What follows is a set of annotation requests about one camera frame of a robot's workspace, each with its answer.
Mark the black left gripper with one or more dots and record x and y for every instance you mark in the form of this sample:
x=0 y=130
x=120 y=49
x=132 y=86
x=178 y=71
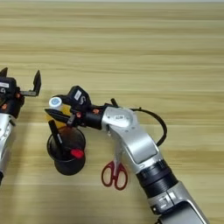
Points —
x=10 y=105

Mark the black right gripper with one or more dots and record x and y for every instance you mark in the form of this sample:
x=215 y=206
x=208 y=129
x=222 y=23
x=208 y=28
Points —
x=90 y=118

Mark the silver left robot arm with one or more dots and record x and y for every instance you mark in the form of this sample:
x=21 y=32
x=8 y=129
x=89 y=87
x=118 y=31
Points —
x=4 y=140

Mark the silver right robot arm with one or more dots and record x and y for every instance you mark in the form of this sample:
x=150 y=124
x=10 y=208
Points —
x=140 y=143

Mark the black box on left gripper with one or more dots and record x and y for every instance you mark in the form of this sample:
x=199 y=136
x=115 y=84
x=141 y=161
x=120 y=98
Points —
x=8 y=86

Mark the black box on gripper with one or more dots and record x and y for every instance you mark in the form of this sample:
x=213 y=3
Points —
x=8 y=86
x=78 y=97

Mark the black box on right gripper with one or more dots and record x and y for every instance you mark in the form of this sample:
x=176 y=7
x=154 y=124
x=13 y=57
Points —
x=78 y=97

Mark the black marker pen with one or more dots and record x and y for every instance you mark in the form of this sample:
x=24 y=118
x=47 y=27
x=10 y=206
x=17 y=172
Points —
x=56 y=137

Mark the red capped marker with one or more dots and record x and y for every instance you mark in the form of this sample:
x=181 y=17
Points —
x=77 y=153

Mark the black mesh pen holder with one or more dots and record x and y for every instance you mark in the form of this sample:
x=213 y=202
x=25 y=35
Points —
x=68 y=167

